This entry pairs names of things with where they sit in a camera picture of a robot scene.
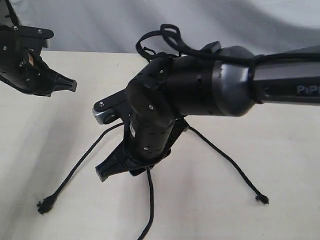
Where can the grey backdrop cloth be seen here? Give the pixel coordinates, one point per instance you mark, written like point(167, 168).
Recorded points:
point(262, 26)

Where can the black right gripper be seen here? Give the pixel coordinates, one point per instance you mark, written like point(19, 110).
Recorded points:
point(145, 145)

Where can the black stand pole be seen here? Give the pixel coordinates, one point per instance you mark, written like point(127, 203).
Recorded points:
point(11, 15)

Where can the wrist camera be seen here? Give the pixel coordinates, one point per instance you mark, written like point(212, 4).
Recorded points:
point(31, 38)
point(111, 108)

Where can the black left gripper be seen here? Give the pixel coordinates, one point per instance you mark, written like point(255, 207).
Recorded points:
point(28, 73)

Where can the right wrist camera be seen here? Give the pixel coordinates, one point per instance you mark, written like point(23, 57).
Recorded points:
point(111, 108)

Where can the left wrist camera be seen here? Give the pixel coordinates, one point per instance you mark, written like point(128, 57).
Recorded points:
point(31, 38)

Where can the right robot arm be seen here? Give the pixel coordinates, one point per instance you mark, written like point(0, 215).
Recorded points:
point(154, 104)

